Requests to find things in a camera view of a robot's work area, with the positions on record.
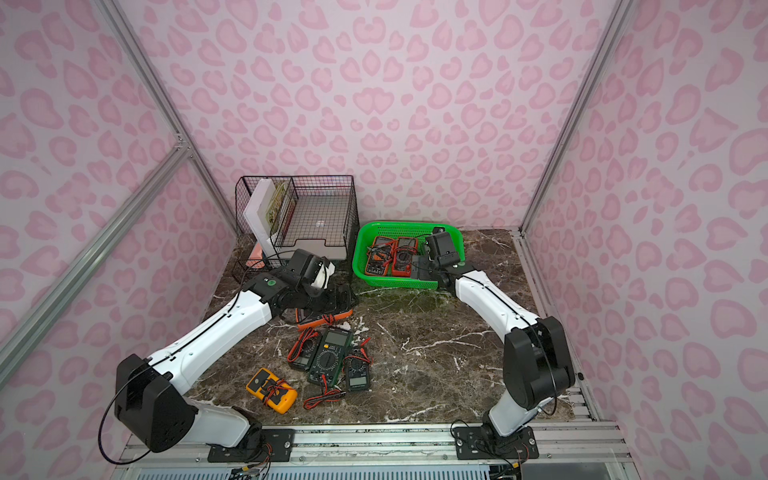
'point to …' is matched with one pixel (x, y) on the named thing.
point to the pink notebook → (255, 260)
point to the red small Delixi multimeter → (406, 247)
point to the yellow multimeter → (267, 386)
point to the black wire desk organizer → (288, 185)
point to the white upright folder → (263, 188)
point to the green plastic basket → (364, 233)
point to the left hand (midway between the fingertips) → (347, 300)
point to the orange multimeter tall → (378, 256)
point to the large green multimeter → (330, 357)
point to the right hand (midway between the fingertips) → (426, 263)
